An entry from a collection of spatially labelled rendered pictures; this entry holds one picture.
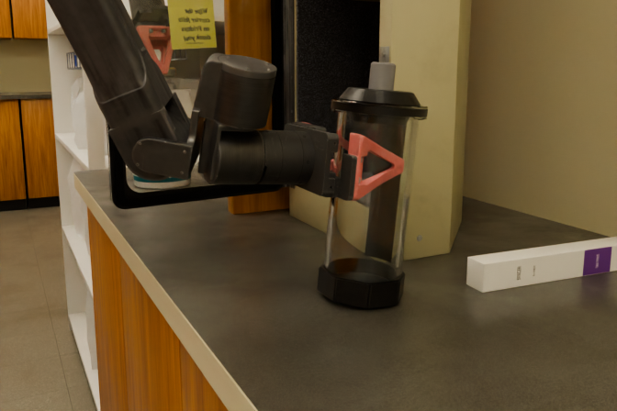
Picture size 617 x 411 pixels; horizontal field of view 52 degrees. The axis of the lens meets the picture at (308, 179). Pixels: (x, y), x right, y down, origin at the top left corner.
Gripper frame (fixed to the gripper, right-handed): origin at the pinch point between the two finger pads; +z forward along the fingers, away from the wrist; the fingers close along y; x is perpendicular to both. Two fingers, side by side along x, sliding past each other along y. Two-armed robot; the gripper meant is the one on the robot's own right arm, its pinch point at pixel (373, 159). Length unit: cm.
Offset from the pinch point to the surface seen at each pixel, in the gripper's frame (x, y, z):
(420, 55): -12.8, 9.5, 12.3
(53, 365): 116, 198, -13
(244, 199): 14.5, 46.2, 3.6
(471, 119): -3, 42, 52
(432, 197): 6.6, 9.1, 16.8
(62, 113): 15, 233, -7
